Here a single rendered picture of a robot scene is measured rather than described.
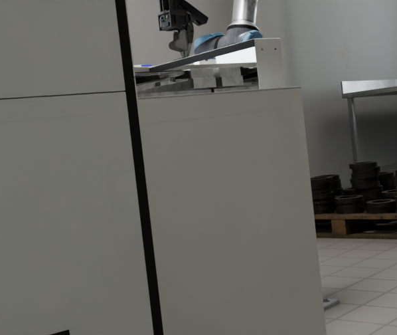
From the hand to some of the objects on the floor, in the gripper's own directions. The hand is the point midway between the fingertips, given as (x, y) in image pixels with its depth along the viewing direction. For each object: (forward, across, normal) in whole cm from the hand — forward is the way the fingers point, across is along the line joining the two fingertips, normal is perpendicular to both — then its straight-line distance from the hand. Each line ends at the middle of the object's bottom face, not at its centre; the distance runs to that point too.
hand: (186, 56), depth 220 cm
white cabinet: (+98, -2, -27) cm, 101 cm away
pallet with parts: (+98, -123, +215) cm, 266 cm away
